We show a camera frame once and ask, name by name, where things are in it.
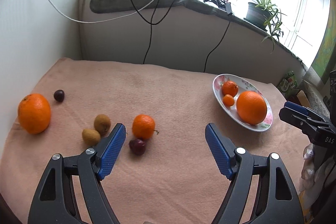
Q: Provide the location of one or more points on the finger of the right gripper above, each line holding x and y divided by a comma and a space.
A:
298, 108
295, 118

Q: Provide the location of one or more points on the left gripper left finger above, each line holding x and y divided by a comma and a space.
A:
54, 200

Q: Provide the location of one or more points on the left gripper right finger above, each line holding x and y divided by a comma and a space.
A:
276, 199

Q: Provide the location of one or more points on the large oval orange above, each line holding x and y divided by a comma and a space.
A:
251, 107

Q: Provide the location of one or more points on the brown longan fruit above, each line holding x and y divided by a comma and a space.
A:
102, 124
90, 136

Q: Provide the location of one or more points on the tiny kumquat orange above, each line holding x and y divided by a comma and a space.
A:
228, 100

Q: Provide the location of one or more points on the small mandarin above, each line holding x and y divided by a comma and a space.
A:
230, 88
143, 127

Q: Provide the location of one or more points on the round orange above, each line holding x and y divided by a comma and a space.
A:
34, 113

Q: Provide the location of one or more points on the dark plum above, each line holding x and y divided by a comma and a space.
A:
59, 95
137, 146

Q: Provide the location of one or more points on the small mandarin front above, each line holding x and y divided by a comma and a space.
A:
143, 127

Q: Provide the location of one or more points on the cardboard box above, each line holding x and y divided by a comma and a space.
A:
302, 99

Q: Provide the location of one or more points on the white lace cloth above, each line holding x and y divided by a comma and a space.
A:
315, 99

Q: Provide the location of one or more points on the green patterned bag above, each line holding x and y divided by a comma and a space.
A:
288, 83

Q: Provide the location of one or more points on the floral white plate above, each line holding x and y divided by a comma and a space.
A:
244, 85

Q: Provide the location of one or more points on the potted spider plant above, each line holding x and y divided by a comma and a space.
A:
267, 16

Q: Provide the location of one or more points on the pink towel table cover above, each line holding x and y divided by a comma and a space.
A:
177, 179

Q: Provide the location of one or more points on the black device on sill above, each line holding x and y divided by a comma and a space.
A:
224, 5

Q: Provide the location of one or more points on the grey windowsill cloth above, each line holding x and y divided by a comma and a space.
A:
187, 35

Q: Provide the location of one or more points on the green wall map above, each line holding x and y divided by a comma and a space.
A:
325, 59

